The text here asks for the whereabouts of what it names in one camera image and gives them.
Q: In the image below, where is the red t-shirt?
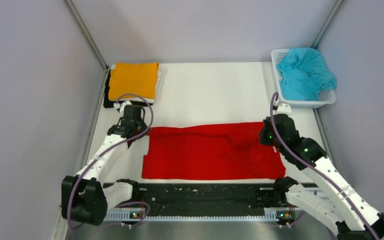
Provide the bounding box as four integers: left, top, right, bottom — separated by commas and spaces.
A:
141, 122, 286, 181

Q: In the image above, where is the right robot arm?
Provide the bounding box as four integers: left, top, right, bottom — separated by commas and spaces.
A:
258, 103, 384, 240

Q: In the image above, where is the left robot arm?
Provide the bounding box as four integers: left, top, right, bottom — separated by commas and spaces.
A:
61, 102, 151, 226

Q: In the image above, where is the black folded t-shirt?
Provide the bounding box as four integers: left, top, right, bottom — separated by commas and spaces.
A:
103, 70, 147, 109

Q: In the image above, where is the orange folded t-shirt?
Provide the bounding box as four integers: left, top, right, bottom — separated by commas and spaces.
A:
108, 61, 160, 102

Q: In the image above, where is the white plastic basket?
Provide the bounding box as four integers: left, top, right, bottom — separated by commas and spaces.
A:
266, 48, 337, 109

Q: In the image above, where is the teal t-shirt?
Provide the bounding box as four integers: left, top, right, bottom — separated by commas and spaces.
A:
276, 47, 337, 102

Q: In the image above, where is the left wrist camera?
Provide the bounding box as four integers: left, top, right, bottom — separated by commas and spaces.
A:
113, 100, 132, 114

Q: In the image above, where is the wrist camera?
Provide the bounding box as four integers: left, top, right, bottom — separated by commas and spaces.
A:
113, 100, 132, 114
274, 103, 292, 116

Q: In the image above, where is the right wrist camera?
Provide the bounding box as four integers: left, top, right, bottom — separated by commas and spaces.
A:
274, 103, 292, 116

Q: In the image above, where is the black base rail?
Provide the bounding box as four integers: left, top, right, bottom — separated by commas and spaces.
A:
107, 183, 300, 222

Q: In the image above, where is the left aluminium corner post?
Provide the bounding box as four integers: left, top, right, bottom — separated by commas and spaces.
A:
63, 0, 108, 70

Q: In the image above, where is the aluminium corner post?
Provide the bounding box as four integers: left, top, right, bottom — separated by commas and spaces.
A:
63, 0, 108, 70
311, 0, 347, 49

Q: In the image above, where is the right aluminium corner post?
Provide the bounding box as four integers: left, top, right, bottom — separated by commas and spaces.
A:
311, 0, 347, 49

